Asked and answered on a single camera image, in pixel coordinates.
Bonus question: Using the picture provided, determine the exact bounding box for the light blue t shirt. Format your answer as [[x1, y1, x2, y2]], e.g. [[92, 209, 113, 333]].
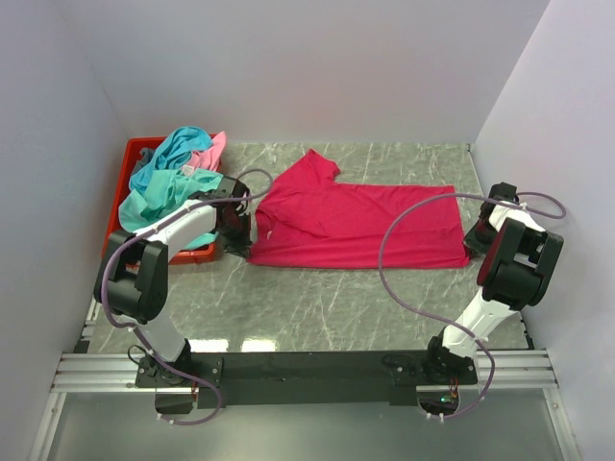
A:
[[129, 126, 211, 192]]

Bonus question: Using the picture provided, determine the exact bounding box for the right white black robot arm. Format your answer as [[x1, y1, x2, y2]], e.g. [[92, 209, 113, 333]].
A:
[[421, 204, 564, 383]]

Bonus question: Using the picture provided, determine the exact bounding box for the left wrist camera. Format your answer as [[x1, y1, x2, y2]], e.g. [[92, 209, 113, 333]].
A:
[[188, 176, 250, 204]]

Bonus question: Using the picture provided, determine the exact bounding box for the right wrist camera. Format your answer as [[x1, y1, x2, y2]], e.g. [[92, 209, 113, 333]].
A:
[[480, 182, 519, 218]]

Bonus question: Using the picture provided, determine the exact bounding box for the magenta t shirt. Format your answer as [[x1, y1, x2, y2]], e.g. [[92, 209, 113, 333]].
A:
[[249, 150, 469, 270]]

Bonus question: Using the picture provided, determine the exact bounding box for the pink t shirt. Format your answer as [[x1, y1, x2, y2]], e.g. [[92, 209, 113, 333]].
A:
[[186, 132, 227, 171]]

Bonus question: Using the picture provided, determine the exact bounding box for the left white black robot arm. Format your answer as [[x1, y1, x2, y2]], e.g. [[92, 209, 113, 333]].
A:
[[94, 199, 251, 386]]

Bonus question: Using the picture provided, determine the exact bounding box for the red plastic bin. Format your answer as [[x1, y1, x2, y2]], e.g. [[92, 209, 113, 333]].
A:
[[101, 136, 216, 265]]

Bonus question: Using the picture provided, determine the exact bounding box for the aluminium rail frame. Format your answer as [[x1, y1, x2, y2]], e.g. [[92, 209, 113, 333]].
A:
[[28, 297, 160, 460]]

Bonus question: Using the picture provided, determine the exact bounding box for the teal green t shirt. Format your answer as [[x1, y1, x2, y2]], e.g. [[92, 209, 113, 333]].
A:
[[118, 167, 223, 232]]

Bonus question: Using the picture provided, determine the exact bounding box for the grey t shirt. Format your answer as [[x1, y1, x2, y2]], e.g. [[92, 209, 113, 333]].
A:
[[132, 148, 156, 175]]

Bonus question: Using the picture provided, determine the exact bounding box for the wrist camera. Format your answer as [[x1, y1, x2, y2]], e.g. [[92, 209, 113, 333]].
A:
[[480, 182, 519, 218], [188, 176, 250, 204]]

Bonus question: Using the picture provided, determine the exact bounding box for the black base beam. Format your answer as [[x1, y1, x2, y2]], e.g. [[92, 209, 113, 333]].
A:
[[134, 350, 481, 418]]

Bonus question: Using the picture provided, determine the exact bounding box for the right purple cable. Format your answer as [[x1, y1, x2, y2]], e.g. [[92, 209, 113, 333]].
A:
[[377, 190, 568, 422]]

